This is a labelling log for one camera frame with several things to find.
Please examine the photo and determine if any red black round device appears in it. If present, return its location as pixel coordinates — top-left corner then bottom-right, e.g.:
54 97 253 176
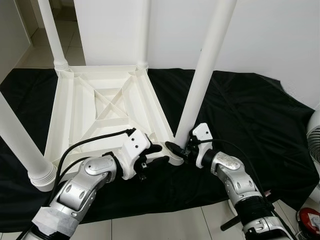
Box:
296 207 320 237

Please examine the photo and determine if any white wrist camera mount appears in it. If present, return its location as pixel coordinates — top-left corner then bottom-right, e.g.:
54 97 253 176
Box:
120 129 152 180
191 123 214 161

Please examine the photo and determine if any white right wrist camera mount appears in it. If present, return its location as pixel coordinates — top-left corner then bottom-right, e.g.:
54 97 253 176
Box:
191 123 214 161

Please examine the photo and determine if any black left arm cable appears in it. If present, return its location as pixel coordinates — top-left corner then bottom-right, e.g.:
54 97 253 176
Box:
55 128 137 192

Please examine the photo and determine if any white plastic table top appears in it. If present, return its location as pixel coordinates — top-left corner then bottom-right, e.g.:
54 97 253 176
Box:
27 65 185 192

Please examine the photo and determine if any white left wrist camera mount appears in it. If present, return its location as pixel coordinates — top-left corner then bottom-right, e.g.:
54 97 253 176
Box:
120 129 152 180

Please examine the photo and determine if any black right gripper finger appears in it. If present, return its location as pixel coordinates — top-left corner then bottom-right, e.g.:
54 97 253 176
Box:
165 141 187 157

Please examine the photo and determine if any black table cloth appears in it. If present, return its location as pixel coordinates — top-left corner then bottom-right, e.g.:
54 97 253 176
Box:
0 67 320 233

